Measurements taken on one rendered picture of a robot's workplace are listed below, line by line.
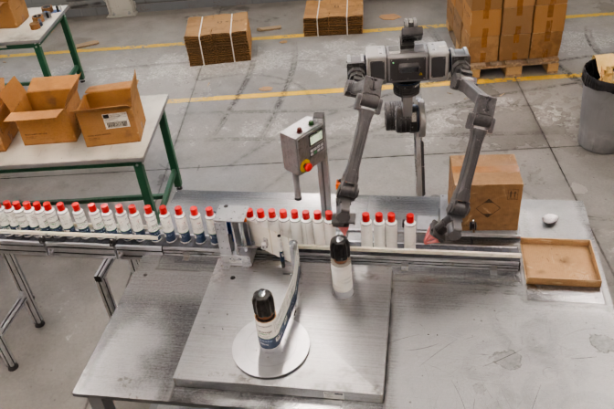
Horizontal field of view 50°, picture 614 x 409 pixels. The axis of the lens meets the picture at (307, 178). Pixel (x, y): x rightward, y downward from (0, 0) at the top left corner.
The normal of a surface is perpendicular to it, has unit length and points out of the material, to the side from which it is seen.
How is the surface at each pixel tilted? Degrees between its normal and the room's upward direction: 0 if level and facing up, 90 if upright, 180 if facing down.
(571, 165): 0
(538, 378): 0
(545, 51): 93
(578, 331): 0
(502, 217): 90
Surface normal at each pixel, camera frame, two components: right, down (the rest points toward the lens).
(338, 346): -0.08, -0.81
